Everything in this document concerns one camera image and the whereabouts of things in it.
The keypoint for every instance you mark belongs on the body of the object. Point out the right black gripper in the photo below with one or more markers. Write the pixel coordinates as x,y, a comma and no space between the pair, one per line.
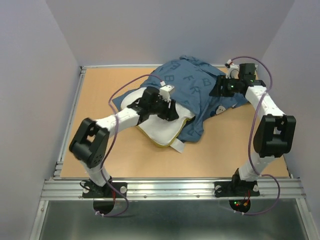
221,81

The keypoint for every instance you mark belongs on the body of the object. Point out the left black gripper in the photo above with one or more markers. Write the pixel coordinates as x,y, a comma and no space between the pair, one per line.
171,114

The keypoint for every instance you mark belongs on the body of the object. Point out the white pillow yellow edge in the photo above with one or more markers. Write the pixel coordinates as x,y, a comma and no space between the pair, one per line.
161,132

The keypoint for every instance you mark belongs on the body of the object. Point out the blue lettered pillowcase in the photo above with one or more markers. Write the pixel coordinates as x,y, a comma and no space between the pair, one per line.
193,79

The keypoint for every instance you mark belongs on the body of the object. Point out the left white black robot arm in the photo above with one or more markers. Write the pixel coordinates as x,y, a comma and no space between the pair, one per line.
90,141

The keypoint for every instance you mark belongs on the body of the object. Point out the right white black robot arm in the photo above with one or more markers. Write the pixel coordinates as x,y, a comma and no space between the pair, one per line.
272,138

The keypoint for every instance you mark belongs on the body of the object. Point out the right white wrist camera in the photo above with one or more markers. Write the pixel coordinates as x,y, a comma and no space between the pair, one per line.
232,70

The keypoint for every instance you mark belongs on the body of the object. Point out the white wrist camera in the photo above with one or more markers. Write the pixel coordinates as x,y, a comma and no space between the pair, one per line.
232,70
166,90

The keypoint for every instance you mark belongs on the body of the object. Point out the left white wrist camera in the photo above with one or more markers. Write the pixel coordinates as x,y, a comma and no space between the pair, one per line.
166,90

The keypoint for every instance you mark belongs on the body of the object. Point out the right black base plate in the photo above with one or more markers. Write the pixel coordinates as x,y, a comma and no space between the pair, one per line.
231,189

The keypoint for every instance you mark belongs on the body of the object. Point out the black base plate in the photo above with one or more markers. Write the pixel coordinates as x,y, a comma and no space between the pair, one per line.
90,190
231,189

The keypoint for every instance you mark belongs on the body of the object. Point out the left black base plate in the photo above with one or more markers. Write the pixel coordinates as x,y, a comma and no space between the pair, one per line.
90,190

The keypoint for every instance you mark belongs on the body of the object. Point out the aluminium mounting rail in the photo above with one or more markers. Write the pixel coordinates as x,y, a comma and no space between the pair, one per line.
165,189

